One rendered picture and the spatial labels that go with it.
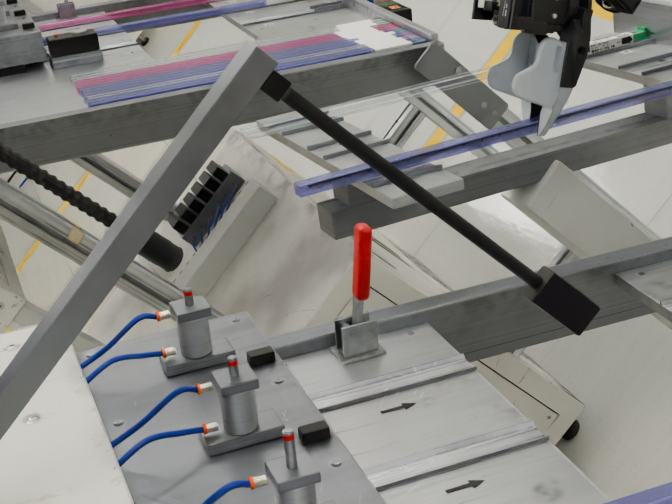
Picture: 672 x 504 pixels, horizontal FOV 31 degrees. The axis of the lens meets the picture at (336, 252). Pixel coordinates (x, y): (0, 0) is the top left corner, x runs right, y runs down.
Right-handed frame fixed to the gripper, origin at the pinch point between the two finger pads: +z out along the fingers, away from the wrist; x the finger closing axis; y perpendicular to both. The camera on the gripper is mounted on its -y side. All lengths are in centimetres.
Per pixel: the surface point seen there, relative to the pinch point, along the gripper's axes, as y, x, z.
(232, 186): -11, -115, 35
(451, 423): 22.4, 27.0, 17.0
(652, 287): -1.7, 17.2, 11.0
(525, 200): -5.4, -9.1, 10.3
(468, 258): -73, -129, 56
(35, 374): 54, 39, 6
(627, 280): -0.8, 15.0, 11.1
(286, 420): 36.4, 30.0, 14.2
